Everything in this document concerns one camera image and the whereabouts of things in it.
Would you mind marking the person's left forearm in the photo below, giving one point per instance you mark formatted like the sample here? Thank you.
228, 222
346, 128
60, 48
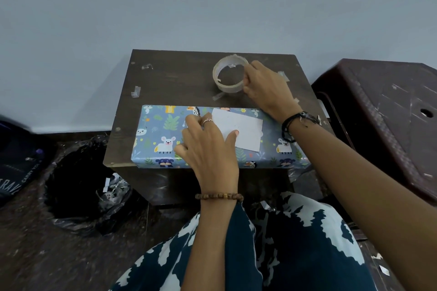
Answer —
211, 246

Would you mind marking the black purple backpack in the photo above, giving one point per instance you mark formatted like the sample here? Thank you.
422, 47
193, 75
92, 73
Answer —
17, 164

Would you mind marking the happy birthday card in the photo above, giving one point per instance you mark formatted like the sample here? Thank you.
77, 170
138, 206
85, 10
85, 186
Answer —
249, 127

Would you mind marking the small dark wooden table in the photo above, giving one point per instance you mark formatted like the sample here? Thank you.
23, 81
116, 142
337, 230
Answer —
170, 79

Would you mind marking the crumpled paper scraps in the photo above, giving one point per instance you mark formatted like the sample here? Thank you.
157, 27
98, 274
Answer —
114, 188

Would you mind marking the black lined trash bin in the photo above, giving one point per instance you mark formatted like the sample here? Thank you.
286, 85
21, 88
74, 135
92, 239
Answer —
71, 192

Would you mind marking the brown plastic stool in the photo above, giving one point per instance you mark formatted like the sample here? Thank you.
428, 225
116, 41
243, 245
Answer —
375, 123

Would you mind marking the teal white patterned trousers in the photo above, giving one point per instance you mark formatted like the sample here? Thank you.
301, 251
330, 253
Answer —
300, 253

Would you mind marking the person's right forearm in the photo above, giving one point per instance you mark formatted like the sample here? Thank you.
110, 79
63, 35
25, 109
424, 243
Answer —
368, 198

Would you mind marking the person's left hand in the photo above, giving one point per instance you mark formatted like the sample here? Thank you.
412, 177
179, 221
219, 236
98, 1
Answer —
211, 161

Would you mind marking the person's right hand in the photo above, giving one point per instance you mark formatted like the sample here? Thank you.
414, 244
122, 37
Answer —
269, 93

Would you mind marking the clear tape piece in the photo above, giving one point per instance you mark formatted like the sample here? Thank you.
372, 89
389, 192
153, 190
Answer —
136, 91
218, 96
147, 66
283, 76

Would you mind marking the white paper scrap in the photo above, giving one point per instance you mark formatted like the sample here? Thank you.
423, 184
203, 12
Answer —
384, 270
376, 256

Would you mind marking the clear tape roll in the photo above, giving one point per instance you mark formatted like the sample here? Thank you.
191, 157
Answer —
218, 82

